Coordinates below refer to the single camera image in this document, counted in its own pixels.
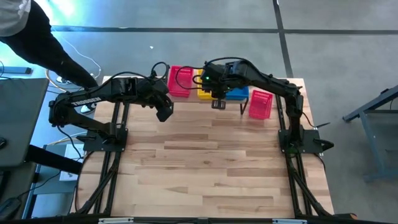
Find black metal frame rails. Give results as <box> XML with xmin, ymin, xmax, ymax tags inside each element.
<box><xmin>273</xmin><ymin>93</ymin><xmax>335</xmax><ymax>217</ymax></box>
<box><xmin>70</xmin><ymin>102</ymin><xmax>130</xmax><ymax>215</ymax></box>

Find flat black bar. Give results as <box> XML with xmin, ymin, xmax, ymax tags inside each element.
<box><xmin>0</xmin><ymin>65</ymin><xmax>32</xmax><ymax>75</ymax></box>

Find wooden shelf with black legs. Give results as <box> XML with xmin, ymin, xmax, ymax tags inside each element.
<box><xmin>164</xmin><ymin>65</ymin><xmax>251</xmax><ymax>116</ymax></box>

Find white floor cable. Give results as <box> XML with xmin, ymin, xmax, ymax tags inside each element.
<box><xmin>63</xmin><ymin>39</ymin><xmax>103</xmax><ymax>78</ymax></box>

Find grey desk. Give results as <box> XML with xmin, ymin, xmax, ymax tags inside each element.
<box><xmin>0</xmin><ymin>77</ymin><xmax>50</xmax><ymax>169</ymax></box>

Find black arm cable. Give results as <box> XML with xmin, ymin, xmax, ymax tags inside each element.
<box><xmin>102</xmin><ymin>61</ymin><xmax>172</xmax><ymax>90</ymax></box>
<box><xmin>174</xmin><ymin>57</ymin><xmax>249</xmax><ymax>91</ymax></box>

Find grey-blue metal table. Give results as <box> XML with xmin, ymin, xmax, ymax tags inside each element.
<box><xmin>343</xmin><ymin>83</ymin><xmax>398</xmax><ymax>183</ymax></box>

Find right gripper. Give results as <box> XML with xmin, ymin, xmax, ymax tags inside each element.
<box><xmin>210</xmin><ymin>88</ymin><xmax>230</xmax><ymax>110</ymax></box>

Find black desk beam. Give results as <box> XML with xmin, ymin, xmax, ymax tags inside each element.
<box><xmin>24</xmin><ymin>144</ymin><xmax>83</xmax><ymax>175</ymax></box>

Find red plastic slotted basket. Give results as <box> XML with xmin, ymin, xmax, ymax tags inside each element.
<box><xmin>248</xmin><ymin>90</ymin><xmax>274</xmax><ymax>121</ymax></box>
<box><xmin>167</xmin><ymin>65</ymin><xmax>194</xmax><ymax>98</ymax></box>

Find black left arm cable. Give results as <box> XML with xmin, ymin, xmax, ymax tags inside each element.
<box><xmin>102</xmin><ymin>61</ymin><xmax>172</xmax><ymax>90</ymax></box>

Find black metal crossbar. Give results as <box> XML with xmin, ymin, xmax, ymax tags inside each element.
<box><xmin>0</xmin><ymin>213</ymin><xmax>398</xmax><ymax>224</ymax></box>

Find person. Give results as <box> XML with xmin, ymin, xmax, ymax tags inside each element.
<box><xmin>0</xmin><ymin>0</ymin><xmax>100</xmax><ymax>91</ymax></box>

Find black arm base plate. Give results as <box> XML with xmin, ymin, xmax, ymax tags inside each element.
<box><xmin>83</xmin><ymin>128</ymin><xmax>129</xmax><ymax>153</ymax></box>
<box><xmin>277</xmin><ymin>128</ymin><xmax>325</xmax><ymax>154</ymax></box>

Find black chair base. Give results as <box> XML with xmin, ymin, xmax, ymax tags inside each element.
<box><xmin>0</xmin><ymin>197</ymin><xmax>22</xmax><ymax>220</ymax></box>

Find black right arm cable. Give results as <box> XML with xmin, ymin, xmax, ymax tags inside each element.
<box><xmin>174</xmin><ymin>57</ymin><xmax>249</xmax><ymax>91</ymax></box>

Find silver table clamp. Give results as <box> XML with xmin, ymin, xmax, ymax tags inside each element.
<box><xmin>98</xmin><ymin>217</ymin><xmax>134</xmax><ymax>224</ymax></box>
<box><xmin>272</xmin><ymin>218</ymin><xmax>308</xmax><ymax>224</ymax></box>

